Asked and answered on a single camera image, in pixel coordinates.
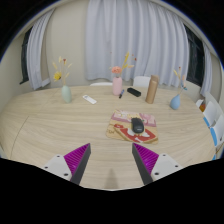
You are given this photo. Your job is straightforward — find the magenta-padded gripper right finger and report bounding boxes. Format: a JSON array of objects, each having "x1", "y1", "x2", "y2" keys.
[{"x1": 131, "y1": 142, "x2": 183, "y2": 186}]

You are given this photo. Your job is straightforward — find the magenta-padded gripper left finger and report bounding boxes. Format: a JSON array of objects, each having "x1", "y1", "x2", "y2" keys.
[{"x1": 42, "y1": 142, "x2": 92, "y2": 186}]

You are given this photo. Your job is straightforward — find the black computer mouse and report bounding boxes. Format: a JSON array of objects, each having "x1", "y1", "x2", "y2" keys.
[{"x1": 130, "y1": 117, "x2": 145, "y2": 134}]

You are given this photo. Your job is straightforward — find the printed cartoon mouse pad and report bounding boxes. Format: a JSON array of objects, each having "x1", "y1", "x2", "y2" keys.
[{"x1": 105, "y1": 110, "x2": 160, "y2": 145}]

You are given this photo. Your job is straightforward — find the white remote control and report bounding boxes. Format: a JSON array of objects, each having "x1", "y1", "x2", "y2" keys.
[{"x1": 82, "y1": 94, "x2": 98, "y2": 105}]

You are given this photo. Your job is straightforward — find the blue vase with dried flowers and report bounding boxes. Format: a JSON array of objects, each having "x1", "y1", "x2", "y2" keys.
[{"x1": 169, "y1": 66, "x2": 189, "y2": 111}]

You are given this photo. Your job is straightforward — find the green vase with yellow flowers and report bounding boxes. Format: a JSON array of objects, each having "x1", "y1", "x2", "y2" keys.
[{"x1": 52, "y1": 55, "x2": 73, "y2": 104}]

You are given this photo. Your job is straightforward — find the black rectangular case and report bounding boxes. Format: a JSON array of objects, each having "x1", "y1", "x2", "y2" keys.
[{"x1": 126, "y1": 87, "x2": 142, "y2": 98}]

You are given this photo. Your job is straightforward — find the tan insulated bottle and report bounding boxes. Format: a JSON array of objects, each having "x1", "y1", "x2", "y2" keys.
[{"x1": 145, "y1": 74, "x2": 160, "y2": 105}]

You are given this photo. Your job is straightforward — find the white chair with tall backrest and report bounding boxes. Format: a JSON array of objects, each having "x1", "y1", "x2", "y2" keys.
[{"x1": 132, "y1": 75, "x2": 152, "y2": 88}]

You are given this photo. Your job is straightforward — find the pink vase with dried flowers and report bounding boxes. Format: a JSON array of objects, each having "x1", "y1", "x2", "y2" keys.
[{"x1": 109, "y1": 51, "x2": 138, "y2": 97}]

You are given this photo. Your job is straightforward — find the white chairs with blue seats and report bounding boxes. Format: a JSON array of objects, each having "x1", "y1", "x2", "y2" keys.
[{"x1": 199, "y1": 91, "x2": 224, "y2": 158}]

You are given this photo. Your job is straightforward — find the white chair with low backrest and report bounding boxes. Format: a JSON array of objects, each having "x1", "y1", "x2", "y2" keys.
[{"x1": 89, "y1": 81, "x2": 114, "y2": 88}]

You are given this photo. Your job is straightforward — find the narrow white curtain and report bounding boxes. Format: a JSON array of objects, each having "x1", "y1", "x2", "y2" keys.
[
  {"x1": 199, "y1": 41, "x2": 213, "y2": 98},
  {"x1": 26, "y1": 8, "x2": 56, "y2": 91}
]

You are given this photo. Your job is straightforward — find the dark window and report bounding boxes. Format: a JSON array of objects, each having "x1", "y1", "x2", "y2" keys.
[
  {"x1": 19, "y1": 26, "x2": 34, "y2": 85},
  {"x1": 183, "y1": 24, "x2": 204, "y2": 88}
]

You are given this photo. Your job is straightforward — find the wide white curtain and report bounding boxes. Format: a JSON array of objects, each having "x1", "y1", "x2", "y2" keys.
[{"x1": 84, "y1": 0, "x2": 190, "y2": 88}]

